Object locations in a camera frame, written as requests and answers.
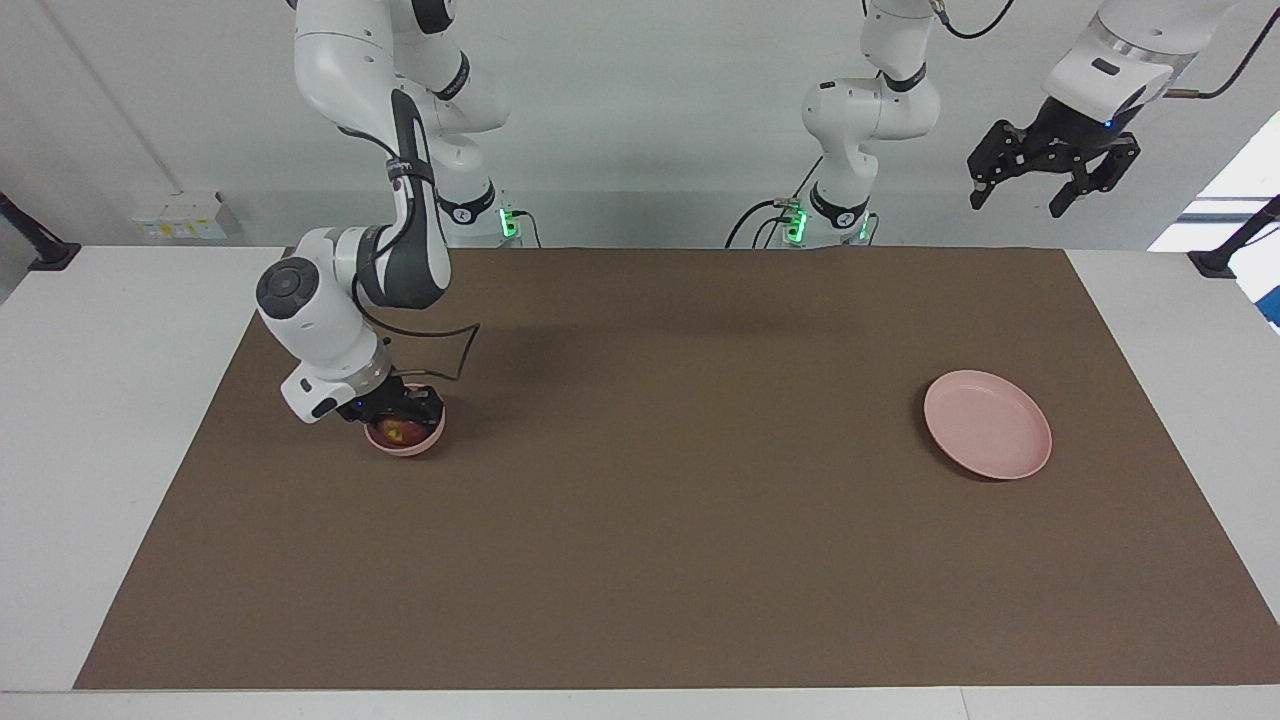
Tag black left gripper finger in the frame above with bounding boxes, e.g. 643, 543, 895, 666
1048, 135, 1142, 219
968, 120, 1031, 209

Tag pink bowl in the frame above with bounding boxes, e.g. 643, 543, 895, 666
363, 385, 447, 458

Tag pink round plate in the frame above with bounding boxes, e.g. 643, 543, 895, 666
923, 370, 1054, 482

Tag brown table mat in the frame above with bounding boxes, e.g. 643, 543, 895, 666
73, 247, 1280, 691

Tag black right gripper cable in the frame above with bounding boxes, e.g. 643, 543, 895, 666
350, 290, 483, 386

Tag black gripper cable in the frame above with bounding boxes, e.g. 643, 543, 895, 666
350, 290, 483, 386
930, 0, 1263, 101

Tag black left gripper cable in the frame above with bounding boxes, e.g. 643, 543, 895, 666
930, 0, 1263, 101

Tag black clamp post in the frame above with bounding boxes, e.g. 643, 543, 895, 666
1188, 195, 1280, 279
0, 190, 83, 273

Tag white wall outlet box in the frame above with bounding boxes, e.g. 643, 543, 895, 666
132, 192, 241, 241

